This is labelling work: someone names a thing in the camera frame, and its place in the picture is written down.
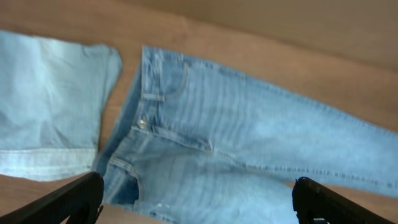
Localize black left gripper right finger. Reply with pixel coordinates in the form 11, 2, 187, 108
292, 177, 393, 224

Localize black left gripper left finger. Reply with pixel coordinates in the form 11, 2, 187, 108
1, 172, 104, 224

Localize medium blue denim jeans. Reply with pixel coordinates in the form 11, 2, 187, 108
95, 47, 397, 223

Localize folded light blue jeans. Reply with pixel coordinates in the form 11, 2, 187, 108
1, 30, 123, 181

